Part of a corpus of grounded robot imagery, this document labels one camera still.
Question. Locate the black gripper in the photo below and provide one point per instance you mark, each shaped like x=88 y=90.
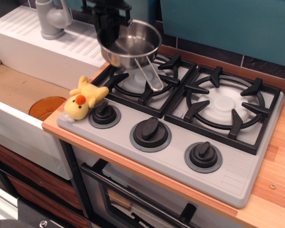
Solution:
x=106 y=26

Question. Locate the stainless steel pan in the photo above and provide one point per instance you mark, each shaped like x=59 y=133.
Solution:
x=136 y=47

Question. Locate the yellow stuffed duck toy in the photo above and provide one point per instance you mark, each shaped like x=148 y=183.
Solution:
x=82 y=99

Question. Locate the black left stove knob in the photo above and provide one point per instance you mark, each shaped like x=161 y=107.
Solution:
x=104 y=116

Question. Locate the black stove knob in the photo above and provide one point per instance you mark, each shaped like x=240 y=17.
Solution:
x=203 y=157
x=104 y=116
x=150 y=135

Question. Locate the black middle stove knob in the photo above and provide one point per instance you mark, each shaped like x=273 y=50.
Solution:
x=150 y=135

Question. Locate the grey toy stove top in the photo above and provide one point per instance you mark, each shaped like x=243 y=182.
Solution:
x=231 y=183

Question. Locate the black right stove knob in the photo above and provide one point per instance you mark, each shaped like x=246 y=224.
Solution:
x=203 y=157

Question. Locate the grey toy faucet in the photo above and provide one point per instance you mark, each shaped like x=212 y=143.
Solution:
x=52 y=21

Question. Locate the white toy sink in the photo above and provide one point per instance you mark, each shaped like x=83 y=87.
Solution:
x=33 y=68

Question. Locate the orange plastic sink drain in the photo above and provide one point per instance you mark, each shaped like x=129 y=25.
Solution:
x=43 y=108

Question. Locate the black right burner grate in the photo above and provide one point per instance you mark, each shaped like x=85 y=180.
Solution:
x=227 y=108

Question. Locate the wooden drawer fronts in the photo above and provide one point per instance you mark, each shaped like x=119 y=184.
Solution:
x=43 y=189

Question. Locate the toy oven door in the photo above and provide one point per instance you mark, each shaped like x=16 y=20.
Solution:
x=128 y=201

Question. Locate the teal left wall cabinet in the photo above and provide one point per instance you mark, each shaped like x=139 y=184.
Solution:
x=111 y=14

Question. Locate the teal wall cabinet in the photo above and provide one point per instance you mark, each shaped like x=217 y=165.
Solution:
x=111 y=14
x=254 y=28

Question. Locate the teal right wall cabinet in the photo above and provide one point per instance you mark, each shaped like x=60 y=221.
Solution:
x=254 y=28

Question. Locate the black oven door handle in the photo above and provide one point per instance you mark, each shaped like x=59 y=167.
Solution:
x=96 y=172

